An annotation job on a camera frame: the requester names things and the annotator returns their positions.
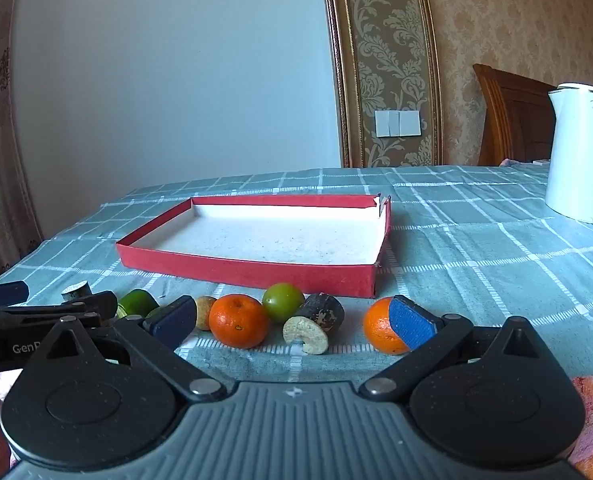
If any green tomato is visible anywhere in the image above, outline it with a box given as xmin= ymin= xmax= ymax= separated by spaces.
xmin=262 ymin=282 xmax=306 ymax=324

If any dark sugarcane piece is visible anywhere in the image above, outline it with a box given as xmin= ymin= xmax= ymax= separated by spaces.
xmin=61 ymin=281 xmax=92 ymax=303
xmin=282 ymin=292 xmax=346 ymax=356

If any green cucumber piece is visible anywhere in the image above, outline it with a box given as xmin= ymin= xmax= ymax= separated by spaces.
xmin=118 ymin=289 xmax=160 ymax=320

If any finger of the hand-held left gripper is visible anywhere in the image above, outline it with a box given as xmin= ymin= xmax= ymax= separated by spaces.
xmin=0 ymin=291 xmax=118 ymax=333
xmin=0 ymin=281 xmax=30 ymax=307

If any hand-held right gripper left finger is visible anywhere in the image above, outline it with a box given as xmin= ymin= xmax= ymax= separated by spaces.
xmin=24 ymin=296 xmax=228 ymax=404

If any wooden bed headboard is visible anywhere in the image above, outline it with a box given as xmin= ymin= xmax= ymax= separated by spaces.
xmin=473 ymin=63 xmax=560 ymax=167

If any orange mandarin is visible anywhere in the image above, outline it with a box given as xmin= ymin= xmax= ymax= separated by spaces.
xmin=363 ymin=297 xmax=410 ymax=356
xmin=209 ymin=294 xmax=270 ymax=350

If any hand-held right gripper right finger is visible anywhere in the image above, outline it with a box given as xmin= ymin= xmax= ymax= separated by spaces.
xmin=359 ymin=296 xmax=565 ymax=404

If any white wall light switch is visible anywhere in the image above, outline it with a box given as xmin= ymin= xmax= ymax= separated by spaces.
xmin=375 ymin=109 xmax=421 ymax=137

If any shallow red cardboard box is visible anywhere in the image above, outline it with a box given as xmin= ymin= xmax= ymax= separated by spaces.
xmin=115 ymin=193 xmax=392 ymax=300

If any gilded wall panel frame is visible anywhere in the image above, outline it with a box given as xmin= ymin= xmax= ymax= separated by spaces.
xmin=321 ymin=0 xmax=445 ymax=168

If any brown longan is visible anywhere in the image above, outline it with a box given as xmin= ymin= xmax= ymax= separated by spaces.
xmin=195 ymin=296 xmax=218 ymax=332

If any white electric kettle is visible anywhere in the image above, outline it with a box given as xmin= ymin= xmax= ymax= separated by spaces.
xmin=545 ymin=82 xmax=593 ymax=225

